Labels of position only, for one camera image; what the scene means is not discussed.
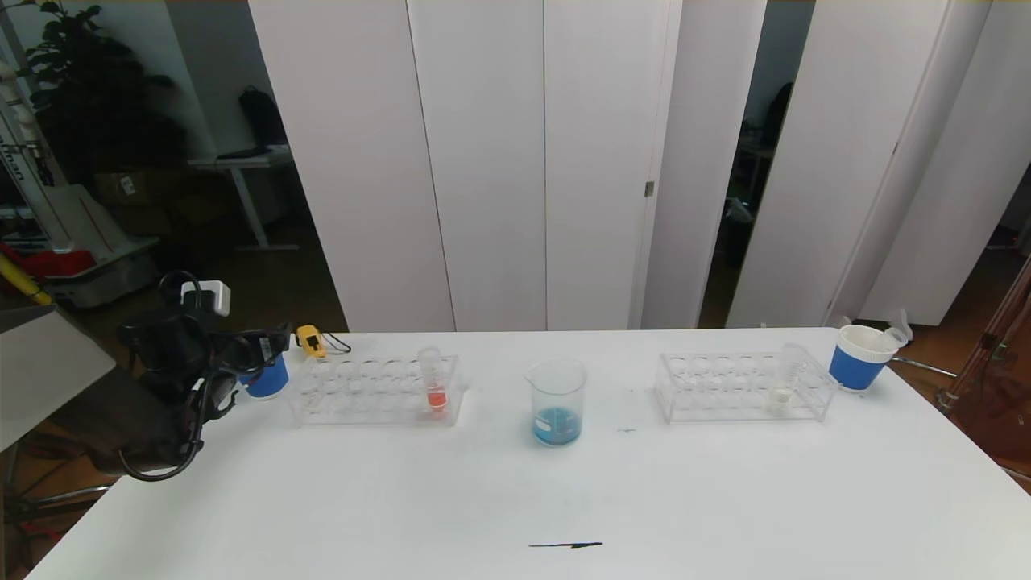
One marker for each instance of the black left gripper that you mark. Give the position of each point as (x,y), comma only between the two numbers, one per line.
(267,348)

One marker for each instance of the test tube with red liquid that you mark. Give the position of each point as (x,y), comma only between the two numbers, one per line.
(436,397)

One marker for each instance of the clear conical plastic test tube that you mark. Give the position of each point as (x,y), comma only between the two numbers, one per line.
(890,337)

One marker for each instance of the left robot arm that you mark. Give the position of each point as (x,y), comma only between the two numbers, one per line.
(121,419)

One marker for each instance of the clear acrylic test tube rack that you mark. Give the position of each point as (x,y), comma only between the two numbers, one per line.
(387,396)
(717,388)

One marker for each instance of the clear plastic beaker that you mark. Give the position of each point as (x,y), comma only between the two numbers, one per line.
(556,427)

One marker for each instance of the test tube with whitish liquid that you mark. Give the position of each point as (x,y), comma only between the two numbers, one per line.
(780,395)

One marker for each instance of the yellow tape measure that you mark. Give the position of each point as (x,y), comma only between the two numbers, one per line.
(309,338)

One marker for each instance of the blue white paper cup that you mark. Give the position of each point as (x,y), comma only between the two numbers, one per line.
(270,383)
(852,369)

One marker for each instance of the white standing desk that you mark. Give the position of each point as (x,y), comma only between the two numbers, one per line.
(242,163)

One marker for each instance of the grey platform base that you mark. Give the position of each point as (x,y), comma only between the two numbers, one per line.
(113,278)

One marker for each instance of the brown cardboard box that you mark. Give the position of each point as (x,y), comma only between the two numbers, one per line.
(137,201)

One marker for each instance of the black backpack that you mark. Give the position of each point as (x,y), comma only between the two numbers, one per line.
(262,119)

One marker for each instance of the red flat object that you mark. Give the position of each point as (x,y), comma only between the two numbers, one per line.
(56,264)

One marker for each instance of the yellow black tool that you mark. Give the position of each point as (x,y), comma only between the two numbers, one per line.
(28,288)

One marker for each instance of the white folding screen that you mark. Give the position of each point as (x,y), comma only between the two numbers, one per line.
(846,161)
(483,161)

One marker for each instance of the grey metal chair base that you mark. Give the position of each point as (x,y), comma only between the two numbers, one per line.
(48,507)

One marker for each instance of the dark green potted plant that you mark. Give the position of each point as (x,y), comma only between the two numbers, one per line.
(89,97)

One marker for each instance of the white banner stand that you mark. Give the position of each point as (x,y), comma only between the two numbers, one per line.
(24,161)

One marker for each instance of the thin black stick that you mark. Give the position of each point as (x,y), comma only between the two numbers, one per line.
(564,545)

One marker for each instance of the chrome metal leg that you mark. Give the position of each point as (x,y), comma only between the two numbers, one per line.
(922,369)

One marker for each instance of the brown metal tripod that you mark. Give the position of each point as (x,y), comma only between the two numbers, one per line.
(995,354)

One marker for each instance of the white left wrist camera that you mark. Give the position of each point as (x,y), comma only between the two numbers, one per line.
(205,296)

